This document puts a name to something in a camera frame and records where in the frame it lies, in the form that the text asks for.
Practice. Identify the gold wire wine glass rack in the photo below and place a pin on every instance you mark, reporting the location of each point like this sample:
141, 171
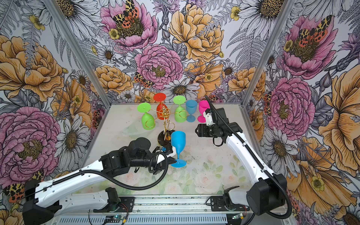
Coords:
164, 137

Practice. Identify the red wine glass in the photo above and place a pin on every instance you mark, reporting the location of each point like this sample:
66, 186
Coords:
162, 109

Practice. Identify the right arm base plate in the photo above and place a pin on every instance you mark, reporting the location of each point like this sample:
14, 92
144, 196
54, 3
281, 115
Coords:
224, 204

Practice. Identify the pink wine glass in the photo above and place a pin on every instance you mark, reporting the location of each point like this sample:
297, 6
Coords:
203, 106

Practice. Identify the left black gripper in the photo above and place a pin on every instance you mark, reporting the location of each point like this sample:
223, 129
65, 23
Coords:
161, 166

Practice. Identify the light blue wine glass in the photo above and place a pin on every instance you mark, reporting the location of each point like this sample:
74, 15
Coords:
191, 108

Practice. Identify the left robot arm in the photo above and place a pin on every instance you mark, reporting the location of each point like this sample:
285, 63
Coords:
42, 199

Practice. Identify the aluminium corner post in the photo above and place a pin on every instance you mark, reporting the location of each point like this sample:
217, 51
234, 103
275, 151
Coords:
280, 23
58, 17

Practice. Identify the right small circuit board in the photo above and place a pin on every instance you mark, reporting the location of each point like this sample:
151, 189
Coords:
239, 216

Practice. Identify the right aluminium corner post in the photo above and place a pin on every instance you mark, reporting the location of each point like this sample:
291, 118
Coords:
280, 23

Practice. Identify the green wine glass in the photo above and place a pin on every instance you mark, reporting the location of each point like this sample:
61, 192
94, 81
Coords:
147, 121
180, 114

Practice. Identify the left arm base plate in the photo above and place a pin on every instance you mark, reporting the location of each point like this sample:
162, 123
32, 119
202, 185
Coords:
122, 204

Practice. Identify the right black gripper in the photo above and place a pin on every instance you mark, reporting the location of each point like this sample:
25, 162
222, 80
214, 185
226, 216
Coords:
202, 131

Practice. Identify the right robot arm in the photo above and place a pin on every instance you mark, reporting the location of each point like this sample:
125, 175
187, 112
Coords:
268, 193

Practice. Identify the left aluminium corner post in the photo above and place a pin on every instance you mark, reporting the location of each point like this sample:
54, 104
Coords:
58, 17

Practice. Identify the aluminium front rail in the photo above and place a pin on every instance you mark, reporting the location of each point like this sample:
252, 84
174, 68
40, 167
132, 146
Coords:
155, 204

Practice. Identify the small green circuit board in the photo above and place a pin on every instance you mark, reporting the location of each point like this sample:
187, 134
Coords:
114, 219

